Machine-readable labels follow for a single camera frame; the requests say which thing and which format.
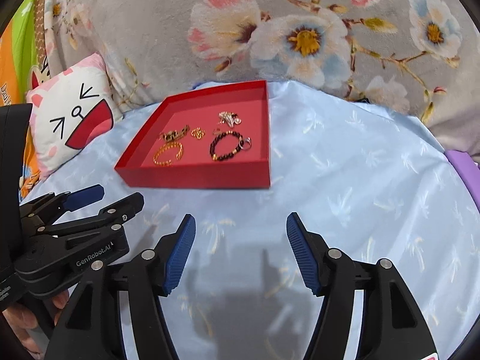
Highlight person left hand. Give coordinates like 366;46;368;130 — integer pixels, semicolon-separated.
2;290;69;359

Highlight colourful cartoon fabric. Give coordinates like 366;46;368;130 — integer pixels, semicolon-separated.
0;0;51;199

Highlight white cat face pillow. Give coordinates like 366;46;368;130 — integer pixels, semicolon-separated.
26;53;122;180

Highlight red cardboard tray box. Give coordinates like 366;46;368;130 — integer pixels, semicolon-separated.
115;80;271;189

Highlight light blue palm bedsheet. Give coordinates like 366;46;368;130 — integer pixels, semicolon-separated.
22;79;480;360

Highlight purple mat edge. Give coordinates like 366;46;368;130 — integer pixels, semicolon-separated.
445;150;480;210

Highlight gold woven cuff bangle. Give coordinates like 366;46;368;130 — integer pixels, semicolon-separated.
153;141;184;167

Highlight white pearl bracelet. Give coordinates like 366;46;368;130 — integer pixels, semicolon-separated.
218;110;243;127

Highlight gold watch ring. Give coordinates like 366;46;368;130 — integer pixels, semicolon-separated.
160;125;191;143

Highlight grey floral fleece blanket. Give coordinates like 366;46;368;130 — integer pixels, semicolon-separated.
44;0;479;157

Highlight dark bead bracelet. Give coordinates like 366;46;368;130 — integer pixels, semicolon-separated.
208;130;245;162

